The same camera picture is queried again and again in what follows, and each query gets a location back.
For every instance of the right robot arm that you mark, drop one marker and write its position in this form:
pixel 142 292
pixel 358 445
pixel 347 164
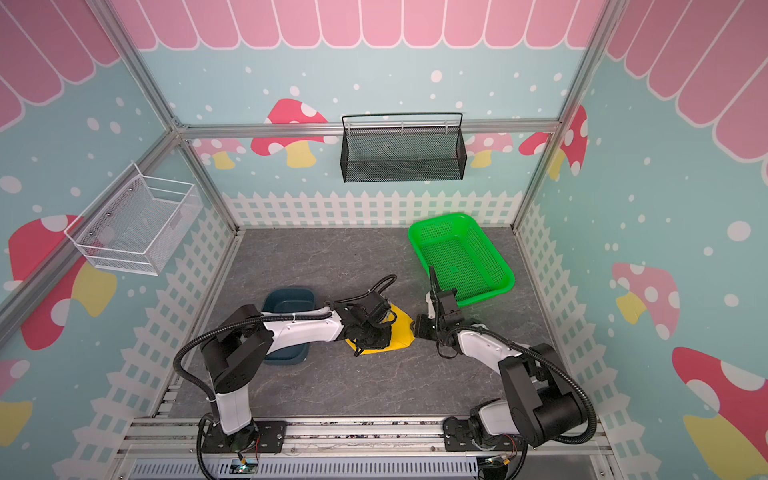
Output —
pixel 541 401

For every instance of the yellow paper napkin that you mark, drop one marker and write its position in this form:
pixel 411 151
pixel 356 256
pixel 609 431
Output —
pixel 396 333

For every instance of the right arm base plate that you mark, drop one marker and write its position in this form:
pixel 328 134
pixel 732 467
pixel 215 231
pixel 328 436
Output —
pixel 466 435

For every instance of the white vented cable duct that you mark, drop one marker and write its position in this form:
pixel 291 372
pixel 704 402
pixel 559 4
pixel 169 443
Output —
pixel 346 468

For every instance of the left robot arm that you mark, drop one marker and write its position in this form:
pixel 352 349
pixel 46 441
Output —
pixel 223 361

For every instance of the green plastic basket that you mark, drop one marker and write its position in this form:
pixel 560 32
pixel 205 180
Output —
pixel 462 256

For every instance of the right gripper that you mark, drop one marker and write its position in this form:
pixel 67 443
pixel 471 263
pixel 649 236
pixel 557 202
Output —
pixel 444 310

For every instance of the black wire mesh basket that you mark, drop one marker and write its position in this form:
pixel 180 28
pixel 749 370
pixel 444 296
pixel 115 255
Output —
pixel 403 147

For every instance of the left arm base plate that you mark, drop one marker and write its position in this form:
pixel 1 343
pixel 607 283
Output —
pixel 259 436

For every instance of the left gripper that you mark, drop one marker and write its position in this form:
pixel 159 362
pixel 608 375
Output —
pixel 384 340

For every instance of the white wire mesh basket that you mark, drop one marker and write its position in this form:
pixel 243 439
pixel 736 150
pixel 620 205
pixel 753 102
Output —
pixel 136 225

